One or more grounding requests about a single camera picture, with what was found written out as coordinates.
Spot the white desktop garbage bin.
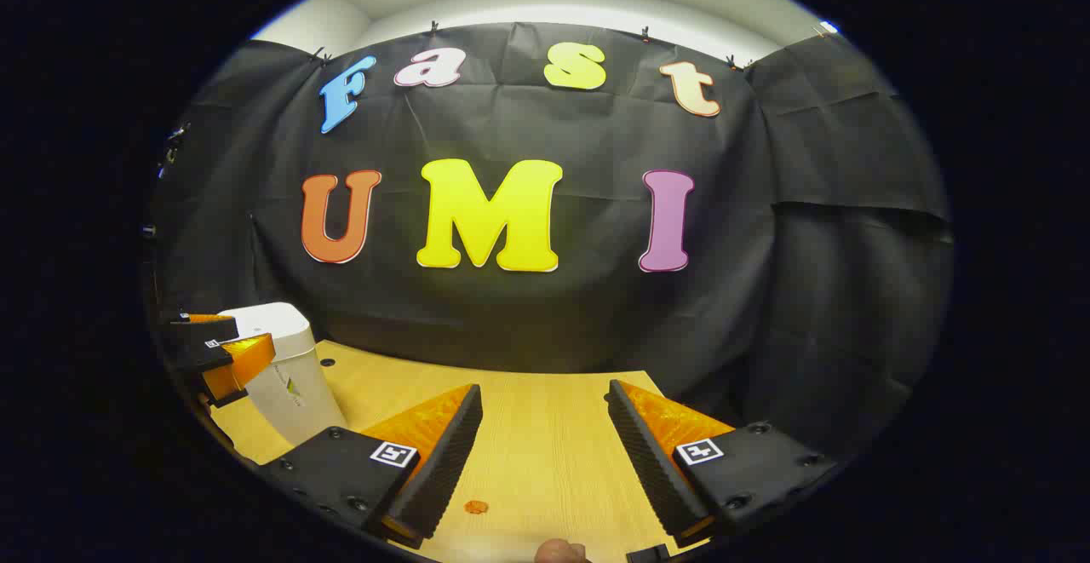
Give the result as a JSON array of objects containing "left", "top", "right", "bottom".
[{"left": 217, "top": 302, "right": 348, "bottom": 447}]

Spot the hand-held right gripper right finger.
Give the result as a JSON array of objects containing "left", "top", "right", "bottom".
[{"left": 606, "top": 379, "right": 840, "bottom": 547}]

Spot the black backdrop cloth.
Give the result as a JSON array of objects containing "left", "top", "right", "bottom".
[{"left": 145, "top": 22, "right": 955, "bottom": 462}]

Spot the wooden desktop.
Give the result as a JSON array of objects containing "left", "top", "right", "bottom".
[{"left": 209, "top": 339, "right": 742, "bottom": 563}]

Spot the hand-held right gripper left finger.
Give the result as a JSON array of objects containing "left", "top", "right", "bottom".
[{"left": 260, "top": 383, "right": 484, "bottom": 549}]

